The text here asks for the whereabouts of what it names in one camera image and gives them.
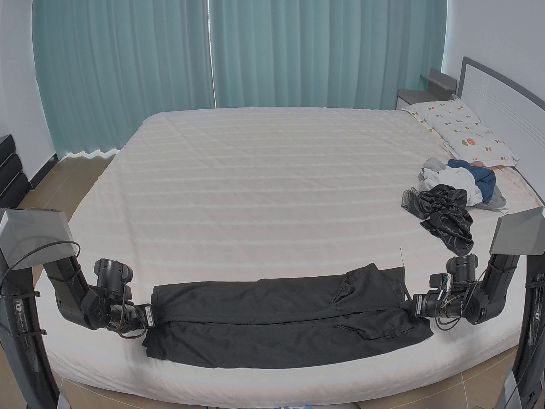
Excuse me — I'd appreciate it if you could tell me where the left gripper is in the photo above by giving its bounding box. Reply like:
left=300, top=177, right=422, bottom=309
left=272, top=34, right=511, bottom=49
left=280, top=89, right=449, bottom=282
left=126, top=302, right=156, bottom=331

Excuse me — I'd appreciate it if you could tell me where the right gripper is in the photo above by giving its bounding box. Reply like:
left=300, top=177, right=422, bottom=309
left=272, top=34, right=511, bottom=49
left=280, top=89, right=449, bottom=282
left=412, top=292, right=448, bottom=320

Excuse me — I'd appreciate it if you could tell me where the black T-shirt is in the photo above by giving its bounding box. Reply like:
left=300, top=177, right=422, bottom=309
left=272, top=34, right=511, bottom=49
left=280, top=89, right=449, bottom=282
left=142, top=262, right=434, bottom=370

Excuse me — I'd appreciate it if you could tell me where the pile of clothes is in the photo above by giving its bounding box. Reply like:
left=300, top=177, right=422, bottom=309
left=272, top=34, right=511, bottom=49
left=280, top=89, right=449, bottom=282
left=419, top=157, right=508, bottom=214

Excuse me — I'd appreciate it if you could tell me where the bed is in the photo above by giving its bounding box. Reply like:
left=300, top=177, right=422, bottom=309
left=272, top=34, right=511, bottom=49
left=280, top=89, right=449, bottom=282
left=20, top=57, right=545, bottom=406

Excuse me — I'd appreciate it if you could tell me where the black garment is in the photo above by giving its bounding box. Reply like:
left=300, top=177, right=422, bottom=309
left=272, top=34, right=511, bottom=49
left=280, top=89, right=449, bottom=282
left=401, top=186, right=474, bottom=256

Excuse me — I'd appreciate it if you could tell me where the white printed pillow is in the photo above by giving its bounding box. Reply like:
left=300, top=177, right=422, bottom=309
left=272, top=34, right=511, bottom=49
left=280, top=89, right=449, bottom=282
left=400, top=97, right=520, bottom=167

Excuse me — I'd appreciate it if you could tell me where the black chest of drawers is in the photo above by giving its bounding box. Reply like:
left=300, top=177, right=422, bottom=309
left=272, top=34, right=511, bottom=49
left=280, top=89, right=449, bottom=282
left=0, top=135, right=32, bottom=199

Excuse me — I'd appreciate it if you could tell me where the grey bedside table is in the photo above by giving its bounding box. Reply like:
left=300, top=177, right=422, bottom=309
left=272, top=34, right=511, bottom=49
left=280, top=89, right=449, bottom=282
left=397, top=67, right=458, bottom=110

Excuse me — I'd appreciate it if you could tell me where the blue-green curtain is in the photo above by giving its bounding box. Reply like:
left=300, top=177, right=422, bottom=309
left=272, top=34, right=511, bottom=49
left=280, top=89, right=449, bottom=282
left=32, top=0, right=215, bottom=161
left=208, top=0, right=451, bottom=112

